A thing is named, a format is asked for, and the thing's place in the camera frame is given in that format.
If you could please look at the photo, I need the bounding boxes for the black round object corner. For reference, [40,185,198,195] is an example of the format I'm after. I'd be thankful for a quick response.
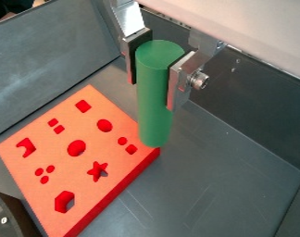
[0,193,23,237]

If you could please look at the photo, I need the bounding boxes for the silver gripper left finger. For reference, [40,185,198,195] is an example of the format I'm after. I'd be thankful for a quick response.
[109,0,152,84]

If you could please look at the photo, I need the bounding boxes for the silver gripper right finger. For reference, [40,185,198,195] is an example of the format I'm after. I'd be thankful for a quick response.
[166,30,226,112]

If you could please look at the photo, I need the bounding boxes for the green cylinder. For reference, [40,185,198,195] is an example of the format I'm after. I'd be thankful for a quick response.
[135,40,184,147]

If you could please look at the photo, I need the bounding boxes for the red shape sorter board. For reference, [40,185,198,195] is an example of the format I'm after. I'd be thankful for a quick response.
[0,85,159,237]

